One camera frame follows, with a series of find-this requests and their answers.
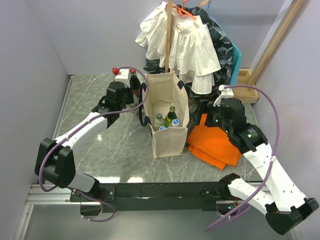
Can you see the teal blue garment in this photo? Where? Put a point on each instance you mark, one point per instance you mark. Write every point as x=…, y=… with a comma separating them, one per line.
x=236, y=65

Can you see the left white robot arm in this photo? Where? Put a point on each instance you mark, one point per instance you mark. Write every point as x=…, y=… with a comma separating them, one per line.
x=56, y=157

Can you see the front clear chang bottle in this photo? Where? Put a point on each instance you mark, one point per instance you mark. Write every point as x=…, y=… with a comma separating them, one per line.
x=159, y=121

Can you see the beige canvas tote bag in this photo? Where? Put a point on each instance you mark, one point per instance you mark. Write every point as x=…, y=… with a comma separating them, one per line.
x=157, y=94

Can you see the orange clothes hanger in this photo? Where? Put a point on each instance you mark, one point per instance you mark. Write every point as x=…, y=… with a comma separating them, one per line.
x=182, y=12

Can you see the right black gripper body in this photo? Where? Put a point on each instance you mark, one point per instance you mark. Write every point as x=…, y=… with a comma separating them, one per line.
x=214, y=116

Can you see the dark shark print garment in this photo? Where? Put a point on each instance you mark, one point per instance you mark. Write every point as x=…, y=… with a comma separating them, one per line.
x=224, y=50

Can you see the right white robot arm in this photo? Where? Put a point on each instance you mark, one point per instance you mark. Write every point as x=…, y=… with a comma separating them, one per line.
x=284, y=206

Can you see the coca-cola glass bottle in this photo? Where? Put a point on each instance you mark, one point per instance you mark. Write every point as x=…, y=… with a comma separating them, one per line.
x=135, y=84

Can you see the right blue-cap plastic bottle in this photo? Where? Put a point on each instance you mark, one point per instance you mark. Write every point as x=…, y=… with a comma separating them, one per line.
x=174, y=123

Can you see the white pleated garment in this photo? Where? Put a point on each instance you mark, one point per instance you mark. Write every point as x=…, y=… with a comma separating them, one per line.
x=192, y=51

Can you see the dark green glass bottle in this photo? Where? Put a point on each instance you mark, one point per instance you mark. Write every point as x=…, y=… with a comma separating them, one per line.
x=171, y=115

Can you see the folded orange cloth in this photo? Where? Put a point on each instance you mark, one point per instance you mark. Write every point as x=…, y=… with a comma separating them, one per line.
x=211, y=145

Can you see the wooden clothes rack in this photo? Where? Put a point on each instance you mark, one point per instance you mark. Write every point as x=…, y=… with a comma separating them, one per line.
x=247, y=94

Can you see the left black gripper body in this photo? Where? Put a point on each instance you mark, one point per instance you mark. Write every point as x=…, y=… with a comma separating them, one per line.
x=128, y=98

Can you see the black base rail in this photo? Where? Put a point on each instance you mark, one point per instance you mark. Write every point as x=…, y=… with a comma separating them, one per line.
x=164, y=196

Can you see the wooden clothes hanger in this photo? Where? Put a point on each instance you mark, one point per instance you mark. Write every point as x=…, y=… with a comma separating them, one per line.
x=202, y=3

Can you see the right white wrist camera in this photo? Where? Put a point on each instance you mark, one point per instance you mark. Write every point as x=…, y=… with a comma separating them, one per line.
x=225, y=92

